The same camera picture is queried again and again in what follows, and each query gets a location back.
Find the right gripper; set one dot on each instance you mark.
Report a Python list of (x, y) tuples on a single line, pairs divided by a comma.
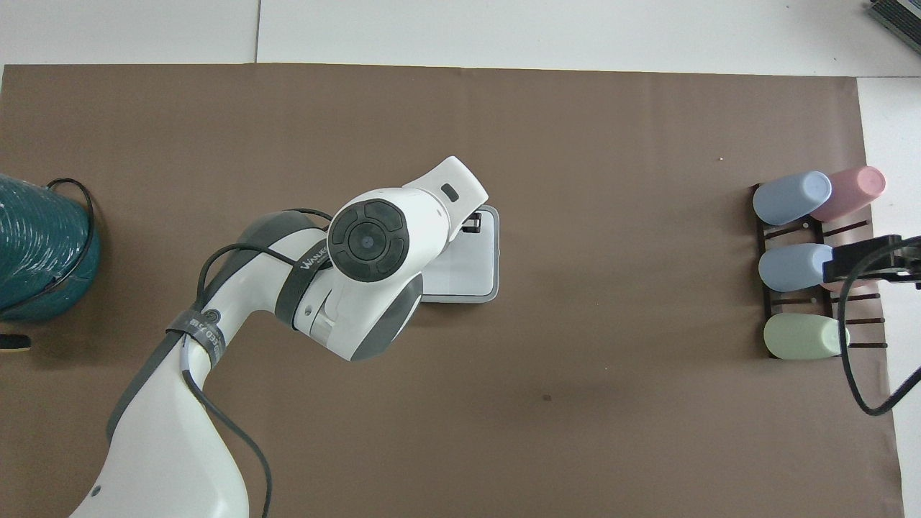
[(912, 255)]

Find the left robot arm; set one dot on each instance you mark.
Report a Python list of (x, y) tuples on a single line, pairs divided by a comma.
[(173, 446)]

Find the grey square tray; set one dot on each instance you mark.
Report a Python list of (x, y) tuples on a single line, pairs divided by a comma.
[(471, 266)]

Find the blue cup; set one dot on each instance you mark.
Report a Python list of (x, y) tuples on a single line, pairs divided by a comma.
[(791, 266), (791, 198)]

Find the pink cup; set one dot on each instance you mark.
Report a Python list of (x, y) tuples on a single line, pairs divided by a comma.
[(853, 191)]

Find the green cup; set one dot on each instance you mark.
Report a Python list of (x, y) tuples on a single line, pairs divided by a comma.
[(802, 336)]

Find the dark cup rack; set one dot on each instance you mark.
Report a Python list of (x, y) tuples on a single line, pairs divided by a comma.
[(764, 298)]

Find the dark grey ribbed box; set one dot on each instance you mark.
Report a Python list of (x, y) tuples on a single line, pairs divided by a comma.
[(898, 14)]

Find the teal woven basket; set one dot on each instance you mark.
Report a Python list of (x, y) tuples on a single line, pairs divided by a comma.
[(36, 244)]

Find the black stand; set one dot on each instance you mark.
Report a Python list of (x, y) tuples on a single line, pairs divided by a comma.
[(13, 342)]

